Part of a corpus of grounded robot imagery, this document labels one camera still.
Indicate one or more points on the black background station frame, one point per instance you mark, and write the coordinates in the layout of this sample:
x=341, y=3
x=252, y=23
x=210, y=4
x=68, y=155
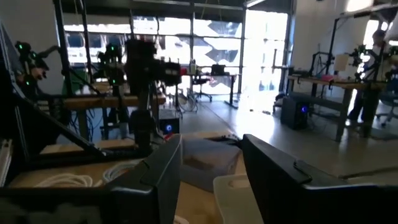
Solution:
x=62, y=46
x=332, y=37

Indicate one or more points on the yellow plastic bin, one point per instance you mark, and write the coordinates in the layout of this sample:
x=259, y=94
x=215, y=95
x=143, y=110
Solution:
x=233, y=199

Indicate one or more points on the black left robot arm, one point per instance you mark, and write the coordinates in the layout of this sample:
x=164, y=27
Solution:
x=144, y=102

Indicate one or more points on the grey plastic bin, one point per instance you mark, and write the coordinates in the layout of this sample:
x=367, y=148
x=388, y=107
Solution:
x=205, y=158

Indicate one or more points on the black office chair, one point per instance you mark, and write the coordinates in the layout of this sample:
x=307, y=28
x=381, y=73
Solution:
x=200, y=81
x=388, y=96

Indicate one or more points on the black aluminium table frame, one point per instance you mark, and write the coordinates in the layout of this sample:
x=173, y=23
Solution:
x=46, y=124

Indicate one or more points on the person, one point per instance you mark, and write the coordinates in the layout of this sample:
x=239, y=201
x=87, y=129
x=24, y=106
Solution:
x=378, y=36

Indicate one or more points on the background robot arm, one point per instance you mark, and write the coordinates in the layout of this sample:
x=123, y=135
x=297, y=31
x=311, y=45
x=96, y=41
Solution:
x=112, y=68
x=362, y=57
x=28, y=59

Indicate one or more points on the wooden workbench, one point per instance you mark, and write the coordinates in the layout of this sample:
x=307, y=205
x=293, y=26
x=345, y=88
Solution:
x=93, y=102
x=329, y=83

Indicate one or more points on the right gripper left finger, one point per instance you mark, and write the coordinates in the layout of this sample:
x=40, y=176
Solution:
x=149, y=193

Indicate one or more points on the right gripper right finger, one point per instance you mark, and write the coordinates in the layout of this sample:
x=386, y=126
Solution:
x=273, y=186

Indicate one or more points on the black computer tower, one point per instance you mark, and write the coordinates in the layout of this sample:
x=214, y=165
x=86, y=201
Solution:
x=292, y=113
x=169, y=123

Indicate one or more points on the black desk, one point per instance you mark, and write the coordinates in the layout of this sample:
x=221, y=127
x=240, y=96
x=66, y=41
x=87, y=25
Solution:
x=231, y=90

